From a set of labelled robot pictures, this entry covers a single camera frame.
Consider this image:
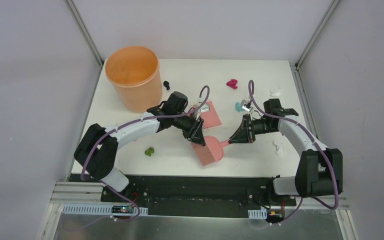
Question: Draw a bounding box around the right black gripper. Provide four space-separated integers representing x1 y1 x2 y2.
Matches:
229 113 277 144

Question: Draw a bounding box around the pink hand brush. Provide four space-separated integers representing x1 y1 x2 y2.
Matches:
190 135 230 167

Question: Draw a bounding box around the pink plastic dustpan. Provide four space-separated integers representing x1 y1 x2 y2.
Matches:
200 100 222 129

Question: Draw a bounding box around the cyan paper scrap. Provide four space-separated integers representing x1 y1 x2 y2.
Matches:
235 102 245 112

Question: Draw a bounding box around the white paper scrap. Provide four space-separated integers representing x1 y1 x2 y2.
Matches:
269 87 282 98
272 141 284 158

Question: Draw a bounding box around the magenta paper scrap top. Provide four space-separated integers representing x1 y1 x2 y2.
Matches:
226 78 238 90

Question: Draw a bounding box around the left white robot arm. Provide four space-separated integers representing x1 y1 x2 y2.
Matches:
73 91 206 203

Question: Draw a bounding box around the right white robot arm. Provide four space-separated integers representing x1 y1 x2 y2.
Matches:
228 98 343 205

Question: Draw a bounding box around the green paper scrap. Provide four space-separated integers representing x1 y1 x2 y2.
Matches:
144 147 155 157

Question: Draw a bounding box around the black paper scrap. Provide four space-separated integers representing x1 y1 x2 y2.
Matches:
163 81 171 91

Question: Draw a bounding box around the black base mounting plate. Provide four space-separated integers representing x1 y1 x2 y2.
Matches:
100 174 304 219

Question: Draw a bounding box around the orange plastic bucket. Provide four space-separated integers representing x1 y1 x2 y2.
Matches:
104 45 163 113

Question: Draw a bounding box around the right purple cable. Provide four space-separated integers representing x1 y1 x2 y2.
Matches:
247 79 341 229

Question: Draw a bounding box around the right white cable duct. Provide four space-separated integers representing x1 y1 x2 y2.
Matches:
247 208 267 220

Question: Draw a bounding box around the white cable duct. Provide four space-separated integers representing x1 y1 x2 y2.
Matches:
247 208 267 220
61 203 149 217

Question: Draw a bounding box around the left white cable duct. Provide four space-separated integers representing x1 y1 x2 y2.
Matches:
61 203 149 217

